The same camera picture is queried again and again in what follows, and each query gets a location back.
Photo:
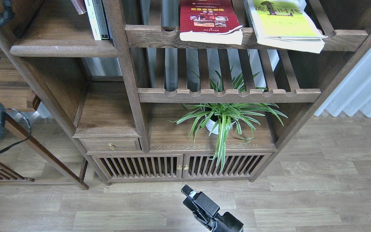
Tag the dark wooden bookshelf cabinet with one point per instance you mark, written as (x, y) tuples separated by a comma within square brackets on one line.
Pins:
[(126, 91)]

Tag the wooden side table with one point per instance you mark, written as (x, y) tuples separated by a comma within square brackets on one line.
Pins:
[(15, 93)]

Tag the red book on shelf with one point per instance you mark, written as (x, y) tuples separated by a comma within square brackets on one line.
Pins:
[(209, 21)]

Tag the white plant pot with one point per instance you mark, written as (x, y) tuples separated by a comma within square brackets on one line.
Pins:
[(213, 125)]

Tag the brass cabinet door knobs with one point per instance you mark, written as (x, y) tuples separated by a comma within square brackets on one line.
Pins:
[(181, 167)]

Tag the white curtain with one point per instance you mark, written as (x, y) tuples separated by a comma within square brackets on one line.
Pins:
[(354, 92)]

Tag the maroon book white characters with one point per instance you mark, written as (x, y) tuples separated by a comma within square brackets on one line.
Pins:
[(80, 6)]

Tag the yellow-green book on shelf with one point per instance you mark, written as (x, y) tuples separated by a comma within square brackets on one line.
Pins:
[(283, 24)]

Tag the brass drawer knob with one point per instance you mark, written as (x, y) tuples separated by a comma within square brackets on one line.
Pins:
[(111, 146)]

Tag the white upright book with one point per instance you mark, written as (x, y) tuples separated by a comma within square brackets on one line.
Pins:
[(93, 19)]

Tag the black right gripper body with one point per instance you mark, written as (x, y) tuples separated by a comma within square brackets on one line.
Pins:
[(218, 223)]

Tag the green spider plant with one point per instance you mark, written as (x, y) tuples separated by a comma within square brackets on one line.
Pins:
[(242, 113)]

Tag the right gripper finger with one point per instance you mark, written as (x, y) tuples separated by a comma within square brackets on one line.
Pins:
[(206, 206), (191, 205)]

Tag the dark green upright book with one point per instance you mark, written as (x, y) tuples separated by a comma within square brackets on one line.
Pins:
[(101, 19)]

